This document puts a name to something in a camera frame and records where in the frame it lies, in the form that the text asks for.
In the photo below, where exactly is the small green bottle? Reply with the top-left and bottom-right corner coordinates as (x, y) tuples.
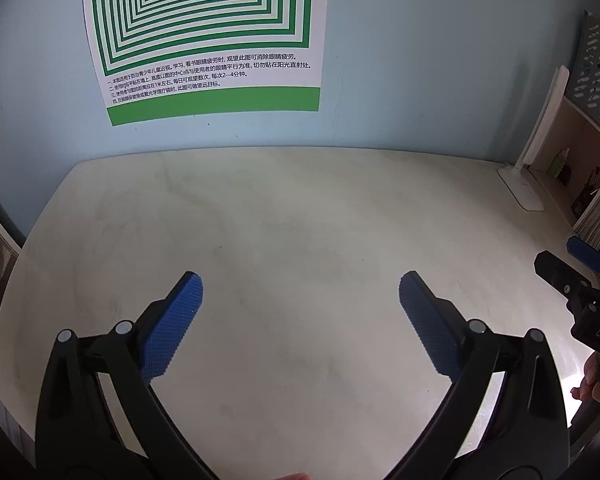
(554, 147), (571, 181)

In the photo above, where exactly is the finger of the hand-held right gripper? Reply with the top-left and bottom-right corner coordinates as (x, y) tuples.
(534, 251), (594, 304)
(567, 236), (600, 274)

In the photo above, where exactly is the white desk lamp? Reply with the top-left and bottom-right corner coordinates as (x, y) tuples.
(497, 65), (571, 212)

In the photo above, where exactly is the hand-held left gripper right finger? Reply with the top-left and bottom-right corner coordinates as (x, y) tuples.
(397, 270), (571, 480)

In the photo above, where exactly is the wooden bookshelf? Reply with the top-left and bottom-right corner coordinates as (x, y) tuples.
(530, 95), (600, 281)

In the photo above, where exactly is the green striped wall poster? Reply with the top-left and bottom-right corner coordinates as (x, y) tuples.
(82, 0), (331, 127)

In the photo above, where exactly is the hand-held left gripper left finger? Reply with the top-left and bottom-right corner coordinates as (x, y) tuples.
(35, 271), (216, 480)

